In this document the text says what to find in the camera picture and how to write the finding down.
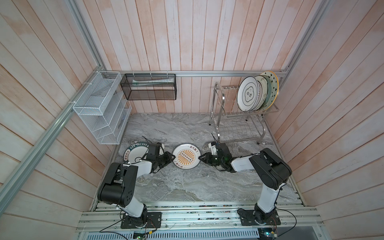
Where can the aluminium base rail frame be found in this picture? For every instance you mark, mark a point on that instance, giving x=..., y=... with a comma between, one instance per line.
x=207, y=221

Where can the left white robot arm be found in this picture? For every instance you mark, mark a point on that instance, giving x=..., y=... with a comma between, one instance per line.
x=118, y=186

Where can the stainless steel dish rack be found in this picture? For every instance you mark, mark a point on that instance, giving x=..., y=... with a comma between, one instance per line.
x=230, y=123

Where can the white star patterned plate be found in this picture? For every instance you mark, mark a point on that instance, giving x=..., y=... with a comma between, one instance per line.
x=275, y=84

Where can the small sunburst plate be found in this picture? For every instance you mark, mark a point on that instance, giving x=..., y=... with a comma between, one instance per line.
x=186, y=156

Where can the green rim lettered plate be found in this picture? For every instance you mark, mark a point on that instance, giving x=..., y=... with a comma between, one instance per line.
x=135, y=152

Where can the cream plate with red berries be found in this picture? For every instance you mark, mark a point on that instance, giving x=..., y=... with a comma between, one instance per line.
x=263, y=80

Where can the white wire mesh shelf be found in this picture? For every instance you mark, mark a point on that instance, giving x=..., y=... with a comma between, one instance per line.
x=103, y=108

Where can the white plate green clover outline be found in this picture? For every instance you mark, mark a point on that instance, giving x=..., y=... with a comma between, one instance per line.
x=248, y=94

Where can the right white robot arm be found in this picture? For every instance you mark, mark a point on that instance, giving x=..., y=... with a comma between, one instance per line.
x=271, y=169

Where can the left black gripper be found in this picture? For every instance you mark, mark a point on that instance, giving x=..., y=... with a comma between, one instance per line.
x=167, y=155

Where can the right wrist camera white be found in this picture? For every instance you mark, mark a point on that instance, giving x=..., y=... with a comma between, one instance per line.
x=213, y=148

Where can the mint green flower plate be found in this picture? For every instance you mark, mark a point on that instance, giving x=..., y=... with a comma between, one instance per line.
x=267, y=101

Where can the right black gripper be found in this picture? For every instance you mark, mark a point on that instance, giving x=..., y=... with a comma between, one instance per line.
x=207, y=158

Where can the black wire mesh basket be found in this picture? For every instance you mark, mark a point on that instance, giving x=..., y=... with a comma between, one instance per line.
x=140, y=87

